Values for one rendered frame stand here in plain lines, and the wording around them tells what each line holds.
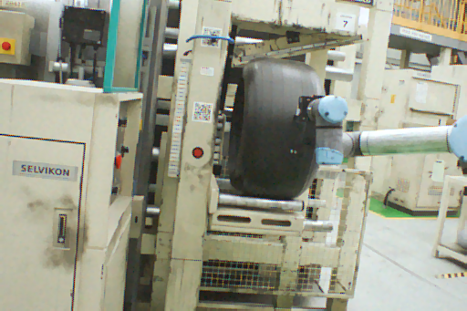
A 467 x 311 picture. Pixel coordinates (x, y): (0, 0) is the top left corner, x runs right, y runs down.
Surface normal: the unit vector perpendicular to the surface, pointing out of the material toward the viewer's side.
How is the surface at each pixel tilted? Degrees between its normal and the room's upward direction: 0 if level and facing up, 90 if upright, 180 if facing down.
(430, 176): 90
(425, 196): 90
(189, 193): 90
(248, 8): 90
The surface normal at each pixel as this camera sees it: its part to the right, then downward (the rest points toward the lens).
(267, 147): 0.09, 0.25
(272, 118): 0.13, -0.11
